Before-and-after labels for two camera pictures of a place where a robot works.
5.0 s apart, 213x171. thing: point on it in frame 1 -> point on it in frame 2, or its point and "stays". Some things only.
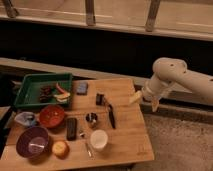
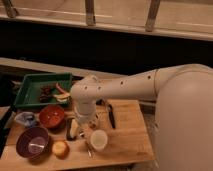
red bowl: x=51 y=116 stays
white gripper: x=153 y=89 -> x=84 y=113
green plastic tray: x=45 y=89 stays
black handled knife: x=111 y=117 stays
